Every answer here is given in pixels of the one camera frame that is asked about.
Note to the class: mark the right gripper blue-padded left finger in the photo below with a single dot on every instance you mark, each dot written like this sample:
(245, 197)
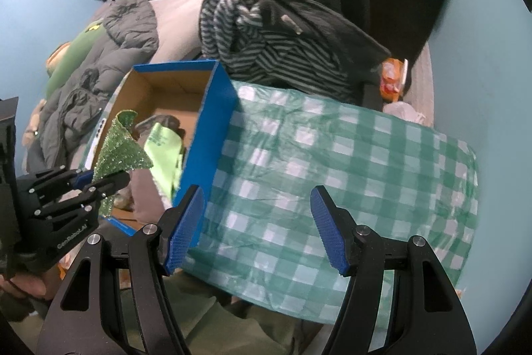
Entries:
(179, 225)

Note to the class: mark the white bed duvet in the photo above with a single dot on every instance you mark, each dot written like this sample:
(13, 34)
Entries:
(174, 30)

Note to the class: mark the grey puffer jacket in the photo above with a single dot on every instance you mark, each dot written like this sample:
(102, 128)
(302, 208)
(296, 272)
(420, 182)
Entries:
(70, 115)

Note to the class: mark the green glitter cloth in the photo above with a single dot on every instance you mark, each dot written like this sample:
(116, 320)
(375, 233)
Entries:
(120, 150)

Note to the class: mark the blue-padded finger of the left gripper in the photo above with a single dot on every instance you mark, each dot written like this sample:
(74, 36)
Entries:
(57, 200)
(83, 179)

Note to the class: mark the green checkered tablecloth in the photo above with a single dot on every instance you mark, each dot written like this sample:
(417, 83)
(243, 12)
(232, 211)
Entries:
(259, 241)

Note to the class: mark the white smartphone with stickers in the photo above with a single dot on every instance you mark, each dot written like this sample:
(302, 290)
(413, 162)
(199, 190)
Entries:
(90, 153)

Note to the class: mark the green plush pillow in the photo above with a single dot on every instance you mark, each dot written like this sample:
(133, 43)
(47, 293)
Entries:
(68, 57)

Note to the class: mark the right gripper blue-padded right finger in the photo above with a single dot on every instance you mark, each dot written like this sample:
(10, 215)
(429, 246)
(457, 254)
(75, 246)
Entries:
(327, 218)

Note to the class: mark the lime green microfiber cloth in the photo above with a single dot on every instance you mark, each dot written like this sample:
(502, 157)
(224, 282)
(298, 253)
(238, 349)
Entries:
(166, 150)

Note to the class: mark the orange bag of items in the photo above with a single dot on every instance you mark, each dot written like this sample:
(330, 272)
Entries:
(393, 77)

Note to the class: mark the blue cardboard box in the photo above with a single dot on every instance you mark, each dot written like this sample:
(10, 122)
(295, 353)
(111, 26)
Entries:
(199, 93)

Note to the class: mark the striped grey sweater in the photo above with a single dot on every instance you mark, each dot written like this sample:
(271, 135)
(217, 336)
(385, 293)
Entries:
(232, 32)

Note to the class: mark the white plastic bag on floor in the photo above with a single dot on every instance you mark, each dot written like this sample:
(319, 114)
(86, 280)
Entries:
(404, 111)

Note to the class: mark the person's left hand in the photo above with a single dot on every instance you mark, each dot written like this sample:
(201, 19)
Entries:
(41, 286)

